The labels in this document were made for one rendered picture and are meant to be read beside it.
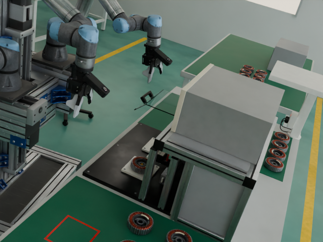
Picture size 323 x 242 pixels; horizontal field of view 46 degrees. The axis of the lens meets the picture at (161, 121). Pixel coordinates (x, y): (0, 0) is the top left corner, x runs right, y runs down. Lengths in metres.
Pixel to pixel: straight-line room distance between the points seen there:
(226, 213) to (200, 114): 0.43
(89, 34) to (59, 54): 0.92
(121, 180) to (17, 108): 0.61
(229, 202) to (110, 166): 0.65
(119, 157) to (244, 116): 0.77
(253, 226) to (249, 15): 4.84
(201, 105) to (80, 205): 0.69
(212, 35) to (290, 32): 1.23
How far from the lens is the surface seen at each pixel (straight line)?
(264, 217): 2.01
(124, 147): 2.13
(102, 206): 1.77
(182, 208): 1.74
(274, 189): 2.23
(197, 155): 1.57
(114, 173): 1.93
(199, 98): 1.58
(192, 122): 1.63
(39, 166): 2.84
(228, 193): 1.62
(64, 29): 1.52
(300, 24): 6.34
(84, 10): 2.36
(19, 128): 2.02
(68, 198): 1.79
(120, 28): 1.97
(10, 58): 1.91
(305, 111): 2.80
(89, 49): 1.48
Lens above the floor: 1.94
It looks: 28 degrees down
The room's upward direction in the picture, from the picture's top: 14 degrees clockwise
